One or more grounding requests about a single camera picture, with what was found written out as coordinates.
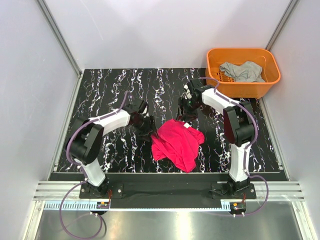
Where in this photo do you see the pink t shirt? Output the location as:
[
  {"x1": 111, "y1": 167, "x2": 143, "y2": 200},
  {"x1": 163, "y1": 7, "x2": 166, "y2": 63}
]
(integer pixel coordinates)
[{"x1": 151, "y1": 119, "x2": 205, "y2": 173}]

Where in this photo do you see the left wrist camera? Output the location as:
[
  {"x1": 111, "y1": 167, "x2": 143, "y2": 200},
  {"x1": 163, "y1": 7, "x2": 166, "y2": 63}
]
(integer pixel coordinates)
[{"x1": 123, "y1": 99, "x2": 149, "y2": 116}]

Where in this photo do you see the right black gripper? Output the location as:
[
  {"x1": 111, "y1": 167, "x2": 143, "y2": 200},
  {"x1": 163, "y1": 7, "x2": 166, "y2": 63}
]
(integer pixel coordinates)
[{"x1": 176, "y1": 97, "x2": 202, "y2": 124}]

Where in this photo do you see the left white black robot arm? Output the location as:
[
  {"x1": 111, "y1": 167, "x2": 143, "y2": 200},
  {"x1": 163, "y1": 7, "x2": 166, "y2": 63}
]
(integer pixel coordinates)
[{"x1": 65, "y1": 106, "x2": 156, "y2": 198}]

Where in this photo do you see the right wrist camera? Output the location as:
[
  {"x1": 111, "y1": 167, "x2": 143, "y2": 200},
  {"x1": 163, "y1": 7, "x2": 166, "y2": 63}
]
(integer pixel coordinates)
[{"x1": 183, "y1": 80, "x2": 199, "y2": 100}]

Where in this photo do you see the right aluminium frame post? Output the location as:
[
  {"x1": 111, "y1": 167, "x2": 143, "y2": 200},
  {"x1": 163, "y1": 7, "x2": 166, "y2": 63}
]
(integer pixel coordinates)
[{"x1": 265, "y1": 0, "x2": 300, "y2": 52}]

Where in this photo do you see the orange plastic basket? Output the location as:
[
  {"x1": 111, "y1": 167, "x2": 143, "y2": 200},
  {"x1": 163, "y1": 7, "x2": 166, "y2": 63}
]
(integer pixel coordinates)
[{"x1": 205, "y1": 48, "x2": 281, "y2": 99}]

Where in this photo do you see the left aluminium frame post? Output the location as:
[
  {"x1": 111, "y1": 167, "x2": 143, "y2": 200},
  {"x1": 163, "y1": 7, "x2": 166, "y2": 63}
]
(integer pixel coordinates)
[{"x1": 35, "y1": 0, "x2": 82, "y2": 77}]

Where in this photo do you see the slotted white cable duct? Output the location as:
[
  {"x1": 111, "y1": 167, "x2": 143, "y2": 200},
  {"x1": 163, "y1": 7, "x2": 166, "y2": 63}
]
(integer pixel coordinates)
[{"x1": 43, "y1": 200, "x2": 246, "y2": 213}]

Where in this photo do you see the grey t shirt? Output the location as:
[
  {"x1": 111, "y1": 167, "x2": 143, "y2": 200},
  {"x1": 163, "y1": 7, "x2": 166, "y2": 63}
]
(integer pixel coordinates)
[{"x1": 219, "y1": 61, "x2": 265, "y2": 83}]

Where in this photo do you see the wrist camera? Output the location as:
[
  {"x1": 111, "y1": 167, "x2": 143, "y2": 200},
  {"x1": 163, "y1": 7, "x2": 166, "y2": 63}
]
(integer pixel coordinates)
[
  {"x1": 123, "y1": 99, "x2": 149, "y2": 116},
  {"x1": 183, "y1": 80, "x2": 199, "y2": 100}
]

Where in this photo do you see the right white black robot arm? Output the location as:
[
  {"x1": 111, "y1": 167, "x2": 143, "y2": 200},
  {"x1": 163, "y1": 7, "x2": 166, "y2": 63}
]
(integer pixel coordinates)
[{"x1": 177, "y1": 82, "x2": 258, "y2": 199}]

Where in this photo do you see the aluminium frame post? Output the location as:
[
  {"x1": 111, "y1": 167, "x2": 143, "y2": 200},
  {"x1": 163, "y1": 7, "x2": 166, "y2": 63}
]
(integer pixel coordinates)
[
  {"x1": 35, "y1": 0, "x2": 82, "y2": 77},
  {"x1": 265, "y1": 0, "x2": 300, "y2": 52}
]

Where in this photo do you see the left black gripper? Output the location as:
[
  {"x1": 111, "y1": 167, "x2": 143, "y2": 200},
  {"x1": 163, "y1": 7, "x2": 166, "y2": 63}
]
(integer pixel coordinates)
[{"x1": 131, "y1": 115, "x2": 159, "y2": 142}]

